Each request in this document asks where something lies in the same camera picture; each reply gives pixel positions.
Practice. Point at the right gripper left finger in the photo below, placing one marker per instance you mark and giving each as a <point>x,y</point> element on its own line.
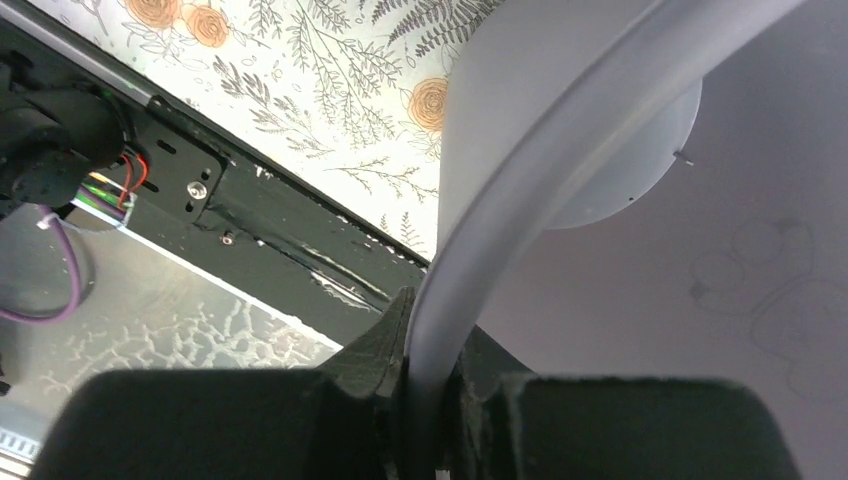
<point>335,421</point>

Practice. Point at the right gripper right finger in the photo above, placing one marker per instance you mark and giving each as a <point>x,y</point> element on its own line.
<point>503,421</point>

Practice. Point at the grey plastic waste bin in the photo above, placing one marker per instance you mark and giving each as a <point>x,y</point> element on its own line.
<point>647,189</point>

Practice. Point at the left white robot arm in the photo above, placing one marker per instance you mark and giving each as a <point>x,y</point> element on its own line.
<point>52,136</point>

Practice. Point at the floral patterned table mat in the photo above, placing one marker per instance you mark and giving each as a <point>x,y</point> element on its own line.
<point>348,95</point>

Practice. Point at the aluminium frame base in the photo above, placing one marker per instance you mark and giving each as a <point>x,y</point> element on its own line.
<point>163,292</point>

